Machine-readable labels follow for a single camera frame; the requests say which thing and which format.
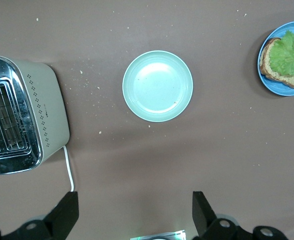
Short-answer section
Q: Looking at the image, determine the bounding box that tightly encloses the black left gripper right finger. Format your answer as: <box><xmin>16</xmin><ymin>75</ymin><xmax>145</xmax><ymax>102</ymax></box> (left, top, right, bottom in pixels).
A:
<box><xmin>192</xmin><ymin>191</ymin><xmax>289</xmax><ymax>240</ymax></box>

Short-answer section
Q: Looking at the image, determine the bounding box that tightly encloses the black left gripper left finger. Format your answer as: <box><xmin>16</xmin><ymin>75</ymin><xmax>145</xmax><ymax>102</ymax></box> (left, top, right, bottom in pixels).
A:
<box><xmin>0</xmin><ymin>191</ymin><xmax>79</xmax><ymax>240</ymax></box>

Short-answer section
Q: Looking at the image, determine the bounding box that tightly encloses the brown bread slice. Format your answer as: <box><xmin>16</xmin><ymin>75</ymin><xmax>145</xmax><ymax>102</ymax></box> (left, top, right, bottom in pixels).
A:
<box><xmin>259</xmin><ymin>37</ymin><xmax>294</xmax><ymax>89</ymax></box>

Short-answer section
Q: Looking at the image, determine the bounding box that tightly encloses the green lettuce leaf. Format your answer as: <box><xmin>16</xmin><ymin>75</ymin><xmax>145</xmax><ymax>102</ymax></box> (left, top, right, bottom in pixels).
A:
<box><xmin>269</xmin><ymin>29</ymin><xmax>294</xmax><ymax>90</ymax></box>

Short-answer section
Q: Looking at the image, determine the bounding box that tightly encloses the mint green plate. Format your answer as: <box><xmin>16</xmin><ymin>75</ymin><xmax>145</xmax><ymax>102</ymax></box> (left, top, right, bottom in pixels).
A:
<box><xmin>122</xmin><ymin>50</ymin><xmax>194</xmax><ymax>123</ymax></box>

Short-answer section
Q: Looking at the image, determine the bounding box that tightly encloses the blue plate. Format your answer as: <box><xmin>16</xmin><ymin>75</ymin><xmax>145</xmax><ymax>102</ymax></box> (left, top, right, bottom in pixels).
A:
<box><xmin>257</xmin><ymin>20</ymin><xmax>294</xmax><ymax>97</ymax></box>

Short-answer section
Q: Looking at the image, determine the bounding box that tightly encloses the beige and chrome toaster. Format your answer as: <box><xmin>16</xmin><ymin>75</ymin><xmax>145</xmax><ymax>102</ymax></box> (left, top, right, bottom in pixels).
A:
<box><xmin>0</xmin><ymin>49</ymin><xmax>70</xmax><ymax>176</ymax></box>

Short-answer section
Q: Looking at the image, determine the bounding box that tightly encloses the white toaster power cable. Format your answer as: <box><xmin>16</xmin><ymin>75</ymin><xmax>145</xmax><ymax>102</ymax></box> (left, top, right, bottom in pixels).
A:
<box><xmin>61</xmin><ymin>145</ymin><xmax>75</xmax><ymax>193</ymax></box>

